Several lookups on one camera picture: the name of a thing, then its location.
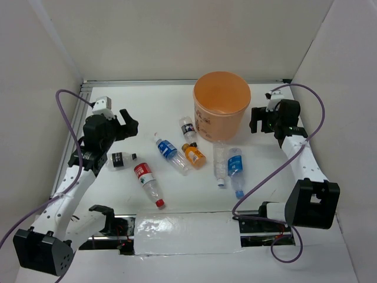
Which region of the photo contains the blue label white cap bottle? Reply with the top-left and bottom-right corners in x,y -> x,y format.
154,133 -> 190,176

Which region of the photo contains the red label red cap bottle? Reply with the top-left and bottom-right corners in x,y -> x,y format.
134,162 -> 165,209

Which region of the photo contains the clear unlabeled bottle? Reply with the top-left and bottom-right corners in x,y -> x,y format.
213,141 -> 227,188

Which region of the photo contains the orange juice bottle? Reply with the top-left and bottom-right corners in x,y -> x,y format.
181,143 -> 206,169

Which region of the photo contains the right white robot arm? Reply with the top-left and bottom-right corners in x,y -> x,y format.
249,99 -> 340,231

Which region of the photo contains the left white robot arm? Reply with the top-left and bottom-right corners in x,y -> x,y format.
13,109 -> 138,277

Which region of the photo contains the orange plastic bin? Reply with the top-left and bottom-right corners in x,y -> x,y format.
193,71 -> 252,142

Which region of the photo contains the black label bottle by bin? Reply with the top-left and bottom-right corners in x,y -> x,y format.
179,116 -> 197,147

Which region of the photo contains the black label bottle left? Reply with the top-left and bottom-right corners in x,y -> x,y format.
106,152 -> 137,171

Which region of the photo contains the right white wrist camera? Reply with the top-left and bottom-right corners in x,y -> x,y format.
265,90 -> 284,112

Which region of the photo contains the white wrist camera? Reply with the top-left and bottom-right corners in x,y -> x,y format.
265,90 -> 284,112
92,96 -> 115,120

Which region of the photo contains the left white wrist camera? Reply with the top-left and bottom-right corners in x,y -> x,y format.
92,96 -> 115,120

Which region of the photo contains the aluminium frame rail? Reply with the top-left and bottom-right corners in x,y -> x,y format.
50,79 -> 292,197

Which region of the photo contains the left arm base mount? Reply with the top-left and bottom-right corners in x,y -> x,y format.
79,215 -> 135,256

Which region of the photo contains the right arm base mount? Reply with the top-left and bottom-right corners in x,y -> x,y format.
232,216 -> 295,248

